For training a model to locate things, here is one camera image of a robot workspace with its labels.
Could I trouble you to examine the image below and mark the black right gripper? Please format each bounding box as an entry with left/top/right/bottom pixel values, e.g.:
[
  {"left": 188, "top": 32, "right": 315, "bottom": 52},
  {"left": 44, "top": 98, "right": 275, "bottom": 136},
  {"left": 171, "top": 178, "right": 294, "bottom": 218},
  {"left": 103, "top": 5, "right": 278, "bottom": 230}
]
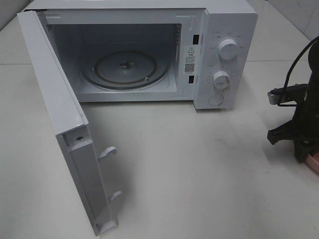
[{"left": 267, "top": 82, "right": 319, "bottom": 163}]

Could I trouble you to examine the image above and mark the pink round plate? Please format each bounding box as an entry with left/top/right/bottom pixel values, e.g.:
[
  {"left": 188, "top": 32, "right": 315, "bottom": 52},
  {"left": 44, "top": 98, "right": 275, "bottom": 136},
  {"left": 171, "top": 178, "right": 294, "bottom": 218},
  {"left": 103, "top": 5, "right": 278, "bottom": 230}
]
[{"left": 305, "top": 152, "right": 319, "bottom": 171}]

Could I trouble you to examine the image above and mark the round white door button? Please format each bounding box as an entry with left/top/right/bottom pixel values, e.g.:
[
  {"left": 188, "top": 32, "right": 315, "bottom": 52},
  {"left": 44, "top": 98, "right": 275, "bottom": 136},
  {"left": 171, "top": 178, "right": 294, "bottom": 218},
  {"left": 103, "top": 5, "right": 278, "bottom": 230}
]
[{"left": 208, "top": 94, "right": 224, "bottom": 106}]

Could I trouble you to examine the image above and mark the white microwave door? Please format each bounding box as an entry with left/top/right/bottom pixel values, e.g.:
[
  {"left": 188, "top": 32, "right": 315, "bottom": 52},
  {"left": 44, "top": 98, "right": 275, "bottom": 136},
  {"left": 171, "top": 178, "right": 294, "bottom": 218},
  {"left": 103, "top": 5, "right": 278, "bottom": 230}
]
[{"left": 17, "top": 10, "right": 122, "bottom": 236}]

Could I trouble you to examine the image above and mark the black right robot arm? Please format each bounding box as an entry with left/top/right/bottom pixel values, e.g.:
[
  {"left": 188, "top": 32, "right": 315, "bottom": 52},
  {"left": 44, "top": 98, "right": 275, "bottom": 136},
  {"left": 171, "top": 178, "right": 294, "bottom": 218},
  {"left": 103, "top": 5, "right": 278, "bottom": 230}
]
[{"left": 267, "top": 37, "right": 319, "bottom": 163}]

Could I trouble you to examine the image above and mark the lower white timer knob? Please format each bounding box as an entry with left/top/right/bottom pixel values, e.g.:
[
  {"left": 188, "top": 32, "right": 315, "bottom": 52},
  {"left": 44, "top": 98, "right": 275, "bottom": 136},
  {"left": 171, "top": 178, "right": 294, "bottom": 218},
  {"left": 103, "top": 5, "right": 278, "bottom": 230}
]
[{"left": 212, "top": 71, "right": 230, "bottom": 90}]

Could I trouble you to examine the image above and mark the upper white power knob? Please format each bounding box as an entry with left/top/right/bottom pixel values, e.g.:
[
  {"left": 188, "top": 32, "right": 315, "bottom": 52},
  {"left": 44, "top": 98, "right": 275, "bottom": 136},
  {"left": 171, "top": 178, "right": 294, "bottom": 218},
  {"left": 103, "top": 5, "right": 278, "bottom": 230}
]
[{"left": 217, "top": 37, "right": 239, "bottom": 60}]

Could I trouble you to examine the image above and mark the white microwave oven body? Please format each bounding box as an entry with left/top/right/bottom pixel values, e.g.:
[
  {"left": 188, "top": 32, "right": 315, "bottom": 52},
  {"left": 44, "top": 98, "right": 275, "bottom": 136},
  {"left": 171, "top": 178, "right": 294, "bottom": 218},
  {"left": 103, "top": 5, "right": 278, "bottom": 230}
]
[{"left": 22, "top": 0, "right": 258, "bottom": 110}]

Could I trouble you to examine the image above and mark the white warning label sticker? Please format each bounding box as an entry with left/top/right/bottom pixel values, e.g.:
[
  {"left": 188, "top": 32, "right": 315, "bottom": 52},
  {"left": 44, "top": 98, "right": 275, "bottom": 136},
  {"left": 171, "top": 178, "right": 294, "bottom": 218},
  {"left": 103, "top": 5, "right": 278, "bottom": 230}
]
[{"left": 183, "top": 45, "right": 199, "bottom": 75}]

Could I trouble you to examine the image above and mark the glass microwave turntable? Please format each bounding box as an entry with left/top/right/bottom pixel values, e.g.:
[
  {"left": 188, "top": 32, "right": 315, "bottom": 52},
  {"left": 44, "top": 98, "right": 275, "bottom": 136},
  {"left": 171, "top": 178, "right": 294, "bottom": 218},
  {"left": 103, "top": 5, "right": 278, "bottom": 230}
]
[{"left": 82, "top": 50, "right": 170, "bottom": 90}]

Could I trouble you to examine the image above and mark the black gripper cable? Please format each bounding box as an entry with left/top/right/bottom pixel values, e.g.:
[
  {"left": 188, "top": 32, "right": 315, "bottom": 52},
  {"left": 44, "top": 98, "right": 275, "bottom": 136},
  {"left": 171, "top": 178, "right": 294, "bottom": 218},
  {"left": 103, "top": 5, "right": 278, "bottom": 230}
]
[{"left": 273, "top": 34, "right": 319, "bottom": 94}]

